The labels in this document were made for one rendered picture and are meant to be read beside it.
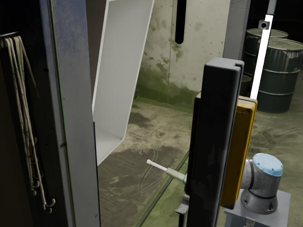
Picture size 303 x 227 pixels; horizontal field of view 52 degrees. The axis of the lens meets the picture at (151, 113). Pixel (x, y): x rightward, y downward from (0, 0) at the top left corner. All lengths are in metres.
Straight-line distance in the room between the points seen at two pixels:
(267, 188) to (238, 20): 2.26
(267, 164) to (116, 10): 1.38
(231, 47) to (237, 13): 0.36
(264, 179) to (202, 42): 2.36
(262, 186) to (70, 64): 1.13
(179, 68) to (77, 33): 3.01
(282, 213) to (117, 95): 1.39
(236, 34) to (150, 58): 1.12
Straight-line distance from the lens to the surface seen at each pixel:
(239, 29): 3.58
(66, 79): 0.93
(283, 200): 1.89
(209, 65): 0.54
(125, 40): 2.23
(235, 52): 3.63
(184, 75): 3.89
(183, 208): 1.02
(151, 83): 4.11
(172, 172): 2.49
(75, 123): 1.00
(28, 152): 1.00
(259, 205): 1.73
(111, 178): 2.81
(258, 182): 1.64
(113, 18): 2.24
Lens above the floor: 1.80
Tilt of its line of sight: 27 degrees down
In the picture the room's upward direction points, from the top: 2 degrees clockwise
